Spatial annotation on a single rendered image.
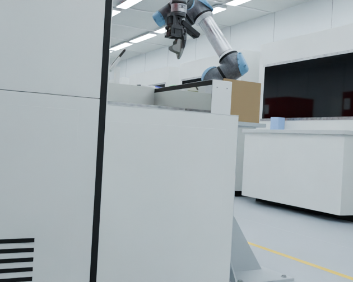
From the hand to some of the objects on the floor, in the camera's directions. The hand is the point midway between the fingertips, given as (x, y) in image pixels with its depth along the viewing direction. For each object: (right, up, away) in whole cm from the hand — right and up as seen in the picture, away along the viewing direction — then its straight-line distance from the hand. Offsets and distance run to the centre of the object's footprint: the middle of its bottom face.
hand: (180, 56), depth 242 cm
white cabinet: (-30, -109, -11) cm, 114 cm away
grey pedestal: (+28, -112, +32) cm, 120 cm away
